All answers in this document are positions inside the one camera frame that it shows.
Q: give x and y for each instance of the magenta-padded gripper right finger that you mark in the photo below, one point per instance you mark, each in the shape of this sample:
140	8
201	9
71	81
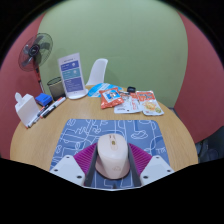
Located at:
156	168

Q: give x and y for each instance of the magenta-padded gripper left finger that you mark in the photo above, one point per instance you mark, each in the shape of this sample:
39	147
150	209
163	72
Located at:
68	168

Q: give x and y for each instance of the pale pink computer mouse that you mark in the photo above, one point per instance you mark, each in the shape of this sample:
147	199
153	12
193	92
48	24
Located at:
112	156

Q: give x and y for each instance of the blue patterned mouse pad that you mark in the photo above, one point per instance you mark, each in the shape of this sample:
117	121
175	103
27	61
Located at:
83	133

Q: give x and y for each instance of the white whiteboard marker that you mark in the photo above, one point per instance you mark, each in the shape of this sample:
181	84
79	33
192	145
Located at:
37	116

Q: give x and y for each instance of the black whiteboard marker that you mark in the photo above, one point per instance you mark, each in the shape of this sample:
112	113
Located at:
54	106

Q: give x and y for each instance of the orange and white snack packet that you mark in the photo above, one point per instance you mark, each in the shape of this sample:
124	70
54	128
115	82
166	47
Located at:
150	104

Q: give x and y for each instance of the white tissue box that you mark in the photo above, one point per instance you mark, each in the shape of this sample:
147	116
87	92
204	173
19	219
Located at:
26	111

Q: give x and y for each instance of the blue whiteboard eraser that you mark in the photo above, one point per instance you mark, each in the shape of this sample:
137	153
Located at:
43	99

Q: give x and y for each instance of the dark mesh pen cup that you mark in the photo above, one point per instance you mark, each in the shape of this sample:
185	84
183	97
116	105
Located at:
56	88

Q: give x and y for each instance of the small black object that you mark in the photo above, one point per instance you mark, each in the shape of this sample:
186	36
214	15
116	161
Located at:
131	89

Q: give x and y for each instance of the light blue packet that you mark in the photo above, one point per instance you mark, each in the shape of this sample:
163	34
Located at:
96	89

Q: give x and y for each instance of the clear acrylic sign stand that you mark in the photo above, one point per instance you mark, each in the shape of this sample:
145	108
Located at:
72	75

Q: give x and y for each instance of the black standing fan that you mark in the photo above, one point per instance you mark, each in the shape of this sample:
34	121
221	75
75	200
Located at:
35	50

